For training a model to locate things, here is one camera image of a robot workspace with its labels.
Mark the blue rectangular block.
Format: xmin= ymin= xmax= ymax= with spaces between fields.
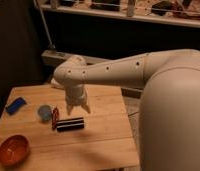
xmin=5 ymin=97 xmax=26 ymax=115

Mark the orange ceramic bowl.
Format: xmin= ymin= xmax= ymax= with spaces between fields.
xmin=0 ymin=135 xmax=30 ymax=167

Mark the metal shelf rack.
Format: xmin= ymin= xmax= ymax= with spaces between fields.
xmin=33 ymin=0 xmax=200 ymax=28

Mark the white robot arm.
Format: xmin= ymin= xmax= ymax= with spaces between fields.
xmin=54 ymin=49 xmax=200 ymax=171

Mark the black white striped box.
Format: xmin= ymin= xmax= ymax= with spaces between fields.
xmin=56 ymin=117 xmax=84 ymax=132

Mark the blue-grey ceramic cup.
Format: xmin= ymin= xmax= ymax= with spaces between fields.
xmin=38 ymin=105 xmax=52 ymax=122

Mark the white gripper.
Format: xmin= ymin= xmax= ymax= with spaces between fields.
xmin=65 ymin=84 xmax=91 ymax=116

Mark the red flat object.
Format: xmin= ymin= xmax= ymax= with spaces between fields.
xmin=52 ymin=107 xmax=59 ymax=130

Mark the wooden table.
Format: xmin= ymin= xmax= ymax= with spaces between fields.
xmin=0 ymin=85 xmax=139 ymax=171

